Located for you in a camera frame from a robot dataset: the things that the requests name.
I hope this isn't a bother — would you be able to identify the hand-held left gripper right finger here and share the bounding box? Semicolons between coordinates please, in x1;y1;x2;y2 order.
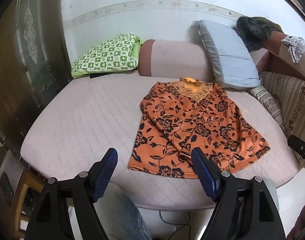
191;147;287;240

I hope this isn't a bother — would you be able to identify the large striped floral cushion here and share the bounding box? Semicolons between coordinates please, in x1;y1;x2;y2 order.
259;70;305;170

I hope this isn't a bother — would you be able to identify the black cable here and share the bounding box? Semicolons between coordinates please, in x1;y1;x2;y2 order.
159;210;193;230

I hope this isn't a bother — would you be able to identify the grey-blue pillow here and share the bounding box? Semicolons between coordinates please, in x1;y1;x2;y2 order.
191;19;262;90

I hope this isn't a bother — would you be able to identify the orange black floral garment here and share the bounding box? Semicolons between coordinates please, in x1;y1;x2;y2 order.
127;77;271;179

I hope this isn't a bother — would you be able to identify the wooden door with glass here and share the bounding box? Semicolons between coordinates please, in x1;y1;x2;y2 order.
0;0;73;155

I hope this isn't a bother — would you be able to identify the fur-trimmed dark jacket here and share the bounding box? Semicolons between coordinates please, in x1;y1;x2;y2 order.
236;16;284;52

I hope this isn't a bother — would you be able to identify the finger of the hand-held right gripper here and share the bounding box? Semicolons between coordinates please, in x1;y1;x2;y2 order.
288;135;305;167

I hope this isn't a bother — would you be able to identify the wooden stool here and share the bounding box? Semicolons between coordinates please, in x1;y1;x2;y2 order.
11;167;75;239

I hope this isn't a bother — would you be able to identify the green checked pillow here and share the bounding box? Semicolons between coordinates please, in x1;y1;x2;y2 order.
71;33;144;79

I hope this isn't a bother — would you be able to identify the white patterned cloth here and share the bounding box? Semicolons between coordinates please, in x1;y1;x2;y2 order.
281;34;305;64

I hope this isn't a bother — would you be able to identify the pink quilted mattress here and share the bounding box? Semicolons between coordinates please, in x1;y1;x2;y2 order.
20;30;305;210

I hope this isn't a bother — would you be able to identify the small striped floral cushion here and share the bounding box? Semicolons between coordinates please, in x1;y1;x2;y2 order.
248;85;285;130

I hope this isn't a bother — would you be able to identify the person's left leg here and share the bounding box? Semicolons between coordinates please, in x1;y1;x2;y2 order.
100;182;153;240

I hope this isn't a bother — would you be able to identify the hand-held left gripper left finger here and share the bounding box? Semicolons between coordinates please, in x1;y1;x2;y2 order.
24;147;118;240

